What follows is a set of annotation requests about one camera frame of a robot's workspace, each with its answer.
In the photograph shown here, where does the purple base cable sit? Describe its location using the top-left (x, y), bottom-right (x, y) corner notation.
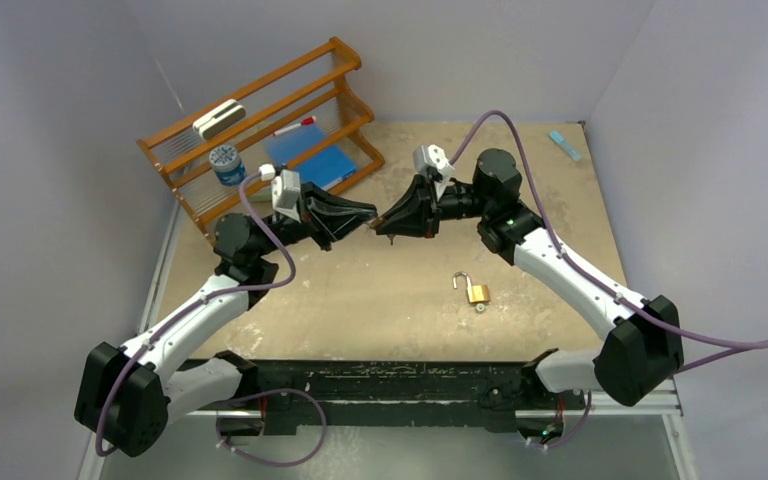
top-left (214, 387), bottom-right (329, 469)

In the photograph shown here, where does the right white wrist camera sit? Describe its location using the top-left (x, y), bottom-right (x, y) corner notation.
top-left (413, 144), bottom-right (455, 200)

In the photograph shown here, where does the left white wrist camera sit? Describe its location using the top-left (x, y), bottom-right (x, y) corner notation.
top-left (258, 164), bottom-right (301, 222)

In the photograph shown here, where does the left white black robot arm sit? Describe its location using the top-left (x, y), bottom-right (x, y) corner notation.
top-left (74, 182), bottom-right (377, 457)

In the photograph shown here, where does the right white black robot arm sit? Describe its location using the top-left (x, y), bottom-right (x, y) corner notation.
top-left (372, 145), bottom-right (684, 407)

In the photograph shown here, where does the blue lidded jar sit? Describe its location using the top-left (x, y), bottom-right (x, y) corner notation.
top-left (208, 144), bottom-right (246, 186)

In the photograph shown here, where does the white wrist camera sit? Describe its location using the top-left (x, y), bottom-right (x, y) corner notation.
top-left (413, 144), bottom-right (455, 200)
top-left (258, 164), bottom-right (301, 222)

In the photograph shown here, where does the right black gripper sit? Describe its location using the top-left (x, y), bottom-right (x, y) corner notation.
top-left (376, 173), bottom-right (492, 241)

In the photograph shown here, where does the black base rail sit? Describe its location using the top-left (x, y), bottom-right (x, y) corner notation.
top-left (208, 360), bottom-right (586, 437)

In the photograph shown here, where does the pale green roll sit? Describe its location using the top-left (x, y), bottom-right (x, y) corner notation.
top-left (247, 188), bottom-right (272, 203)

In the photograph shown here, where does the orange wooden rack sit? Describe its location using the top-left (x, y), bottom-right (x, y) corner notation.
top-left (137, 37), bottom-right (385, 242)

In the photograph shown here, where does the brass padlock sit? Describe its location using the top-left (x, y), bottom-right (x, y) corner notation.
top-left (452, 271), bottom-right (491, 305)
top-left (366, 218), bottom-right (383, 231)

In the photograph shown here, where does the blue book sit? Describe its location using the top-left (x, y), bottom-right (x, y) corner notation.
top-left (265, 123), bottom-right (357, 190)

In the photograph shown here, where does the light blue eraser block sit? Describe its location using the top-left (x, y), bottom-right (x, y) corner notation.
top-left (548, 130), bottom-right (583, 162)

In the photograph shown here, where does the white board eraser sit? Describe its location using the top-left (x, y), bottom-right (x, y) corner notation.
top-left (191, 99), bottom-right (246, 141)

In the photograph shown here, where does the red capped marker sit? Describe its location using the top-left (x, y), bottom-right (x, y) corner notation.
top-left (272, 116), bottom-right (317, 136)

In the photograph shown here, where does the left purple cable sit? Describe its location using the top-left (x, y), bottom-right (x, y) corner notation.
top-left (95, 173), bottom-right (299, 458)

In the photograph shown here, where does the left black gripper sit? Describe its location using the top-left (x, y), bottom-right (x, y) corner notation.
top-left (255, 181), bottom-right (378, 259)

